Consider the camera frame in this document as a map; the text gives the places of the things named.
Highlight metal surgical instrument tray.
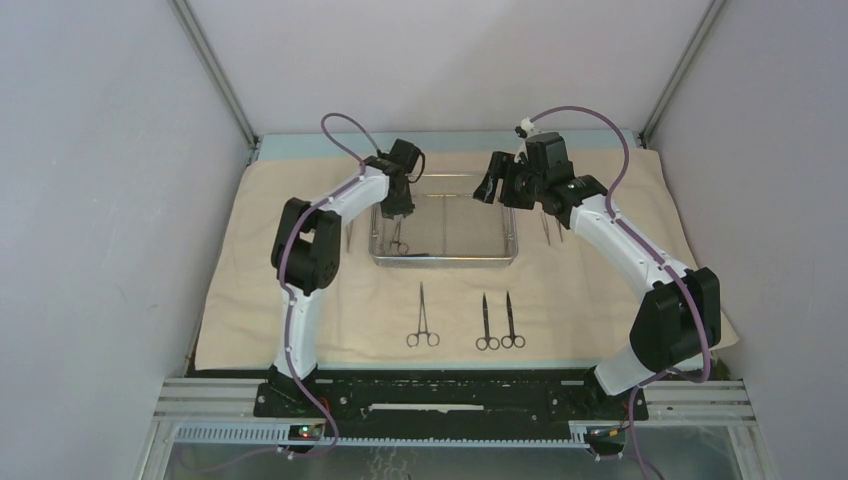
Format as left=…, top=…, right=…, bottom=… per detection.
left=368, top=173, right=518, bottom=269

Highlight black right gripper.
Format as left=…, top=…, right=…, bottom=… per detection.
left=474, top=151, right=547, bottom=211

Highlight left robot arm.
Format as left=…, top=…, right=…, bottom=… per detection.
left=271, top=139, right=425, bottom=417

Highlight beige cloth wrap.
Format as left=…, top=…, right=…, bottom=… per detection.
left=198, top=148, right=737, bottom=370

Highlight metal hemostat clamp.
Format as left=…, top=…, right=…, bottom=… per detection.
left=384, top=216, right=410, bottom=256
left=405, top=282, right=441, bottom=349

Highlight thin metal needle tweezers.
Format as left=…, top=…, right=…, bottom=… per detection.
left=540, top=212, right=552, bottom=246

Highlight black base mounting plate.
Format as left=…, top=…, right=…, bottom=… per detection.
left=253, top=367, right=631, bottom=421

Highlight metal surgical scissors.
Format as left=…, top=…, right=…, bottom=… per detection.
left=501, top=291, right=526, bottom=349

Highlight aluminium frame rail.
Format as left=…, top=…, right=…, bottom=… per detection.
left=153, top=378, right=756, bottom=448

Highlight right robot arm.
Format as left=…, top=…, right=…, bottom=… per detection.
left=473, top=119, right=721, bottom=418

